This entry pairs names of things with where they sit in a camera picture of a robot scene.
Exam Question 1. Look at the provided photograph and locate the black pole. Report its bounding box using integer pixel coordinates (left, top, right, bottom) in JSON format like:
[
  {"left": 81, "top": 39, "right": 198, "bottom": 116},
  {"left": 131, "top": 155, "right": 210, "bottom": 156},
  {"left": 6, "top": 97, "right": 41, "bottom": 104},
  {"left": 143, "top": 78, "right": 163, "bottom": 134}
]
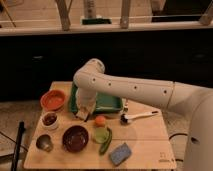
[{"left": 10, "top": 121, "right": 25, "bottom": 171}]

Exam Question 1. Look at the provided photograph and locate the black cable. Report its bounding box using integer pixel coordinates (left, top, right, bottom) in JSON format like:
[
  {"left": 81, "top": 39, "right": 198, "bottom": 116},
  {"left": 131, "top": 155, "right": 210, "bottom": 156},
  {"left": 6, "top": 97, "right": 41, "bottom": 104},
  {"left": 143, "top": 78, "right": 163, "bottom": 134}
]
[{"left": 168, "top": 132, "right": 188, "bottom": 141}]

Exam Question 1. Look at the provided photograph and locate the blue sponge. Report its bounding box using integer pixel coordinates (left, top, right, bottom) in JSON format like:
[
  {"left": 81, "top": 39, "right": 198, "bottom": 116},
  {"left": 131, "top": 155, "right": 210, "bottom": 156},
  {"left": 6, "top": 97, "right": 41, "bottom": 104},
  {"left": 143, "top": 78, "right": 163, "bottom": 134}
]
[{"left": 109, "top": 143, "right": 132, "bottom": 166}]

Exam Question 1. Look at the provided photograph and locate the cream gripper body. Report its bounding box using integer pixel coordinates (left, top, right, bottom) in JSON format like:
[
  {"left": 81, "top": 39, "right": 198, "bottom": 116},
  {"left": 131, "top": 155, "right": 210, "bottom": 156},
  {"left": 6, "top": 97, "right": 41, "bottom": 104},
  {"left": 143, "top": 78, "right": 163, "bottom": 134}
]
[{"left": 76, "top": 102, "right": 96, "bottom": 119}]

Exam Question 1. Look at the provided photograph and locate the light green cup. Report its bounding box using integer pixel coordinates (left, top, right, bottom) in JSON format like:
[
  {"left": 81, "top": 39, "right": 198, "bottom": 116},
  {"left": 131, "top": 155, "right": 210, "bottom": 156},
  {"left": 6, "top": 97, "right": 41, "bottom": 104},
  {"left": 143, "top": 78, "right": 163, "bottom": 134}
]
[{"left": 93, "top": 127, "right": 109, "bottom": 144}]

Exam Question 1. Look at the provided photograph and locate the purple bowl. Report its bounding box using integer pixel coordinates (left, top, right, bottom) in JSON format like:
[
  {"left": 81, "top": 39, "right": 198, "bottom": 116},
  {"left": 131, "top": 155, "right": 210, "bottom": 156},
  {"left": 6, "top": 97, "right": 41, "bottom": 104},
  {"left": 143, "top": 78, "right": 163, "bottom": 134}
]
[{"left": 62, "top": 125, "right": 89, "bottom": 153}]

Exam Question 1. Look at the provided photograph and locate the white handled brush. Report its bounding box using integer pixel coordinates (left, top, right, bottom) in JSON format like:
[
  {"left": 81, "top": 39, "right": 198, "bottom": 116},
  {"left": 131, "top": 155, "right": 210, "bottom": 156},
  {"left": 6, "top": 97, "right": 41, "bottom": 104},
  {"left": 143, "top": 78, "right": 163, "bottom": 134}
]
[{"left": 120, "top": 111, "right": 158, "bottom": 124}]

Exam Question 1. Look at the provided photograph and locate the orange bowl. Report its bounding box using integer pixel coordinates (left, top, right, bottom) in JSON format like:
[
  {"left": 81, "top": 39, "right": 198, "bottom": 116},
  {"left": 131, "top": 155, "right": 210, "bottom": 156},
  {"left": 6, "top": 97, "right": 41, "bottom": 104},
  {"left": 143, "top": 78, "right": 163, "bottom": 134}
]
[{"left": 40, "top": 90, "right": 66, "bottom": 111}]

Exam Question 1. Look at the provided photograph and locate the green base of post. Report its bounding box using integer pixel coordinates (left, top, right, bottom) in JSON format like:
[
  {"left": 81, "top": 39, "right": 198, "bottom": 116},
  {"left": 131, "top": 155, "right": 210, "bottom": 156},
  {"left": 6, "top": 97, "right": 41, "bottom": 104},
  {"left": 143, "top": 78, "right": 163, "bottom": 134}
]
[{"left": 82, "top": 18, "right": 111, "bottom": 25}]

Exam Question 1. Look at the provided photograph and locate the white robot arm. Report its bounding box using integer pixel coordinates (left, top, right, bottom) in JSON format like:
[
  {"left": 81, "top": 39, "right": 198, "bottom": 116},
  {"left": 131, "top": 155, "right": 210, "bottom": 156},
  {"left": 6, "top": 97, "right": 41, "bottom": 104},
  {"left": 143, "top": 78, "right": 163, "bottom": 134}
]
[{"left": 73, "top": 58, "right": 213, "bottom": 171}]

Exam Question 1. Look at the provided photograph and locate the green plastic tray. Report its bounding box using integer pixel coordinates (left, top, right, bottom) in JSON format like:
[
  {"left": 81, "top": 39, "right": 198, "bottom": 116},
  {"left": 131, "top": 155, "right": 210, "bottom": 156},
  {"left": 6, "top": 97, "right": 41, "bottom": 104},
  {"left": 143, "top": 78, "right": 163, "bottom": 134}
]
[{"left": 68, "top": 84, "right": 123, "bottom": 114}]

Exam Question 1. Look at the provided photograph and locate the metal cup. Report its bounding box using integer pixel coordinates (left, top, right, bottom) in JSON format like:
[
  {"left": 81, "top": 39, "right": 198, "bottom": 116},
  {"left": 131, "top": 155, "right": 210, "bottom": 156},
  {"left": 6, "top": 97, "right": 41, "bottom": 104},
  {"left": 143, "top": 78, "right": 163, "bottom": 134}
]
[{"left": 36, "top": 134, "right": 53, "bottom": 152}]

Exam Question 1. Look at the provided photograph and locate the small fork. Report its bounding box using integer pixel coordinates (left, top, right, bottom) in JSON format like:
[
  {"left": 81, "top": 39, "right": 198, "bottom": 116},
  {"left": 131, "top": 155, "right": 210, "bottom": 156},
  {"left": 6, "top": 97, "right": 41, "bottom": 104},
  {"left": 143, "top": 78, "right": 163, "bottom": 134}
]
[{"left": 123, "top": 99, "right": 129, "bottom": 112}]

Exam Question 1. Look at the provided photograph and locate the small white bowl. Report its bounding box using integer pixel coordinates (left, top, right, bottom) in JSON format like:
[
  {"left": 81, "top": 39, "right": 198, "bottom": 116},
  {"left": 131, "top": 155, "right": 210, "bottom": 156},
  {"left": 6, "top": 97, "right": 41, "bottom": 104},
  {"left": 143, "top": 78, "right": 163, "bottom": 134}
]
[{"left": 41, "top": 112, "right": 59, "bottom": 130}]

